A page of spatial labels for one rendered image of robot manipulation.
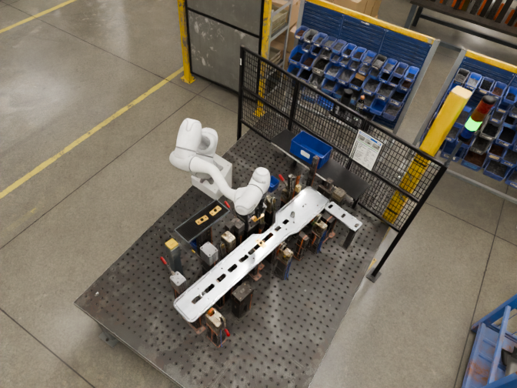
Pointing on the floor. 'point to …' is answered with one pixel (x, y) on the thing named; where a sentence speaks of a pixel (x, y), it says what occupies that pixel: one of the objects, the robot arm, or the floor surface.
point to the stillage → (493, 352)
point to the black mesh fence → (331, 142)
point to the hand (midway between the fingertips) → (258, 212)
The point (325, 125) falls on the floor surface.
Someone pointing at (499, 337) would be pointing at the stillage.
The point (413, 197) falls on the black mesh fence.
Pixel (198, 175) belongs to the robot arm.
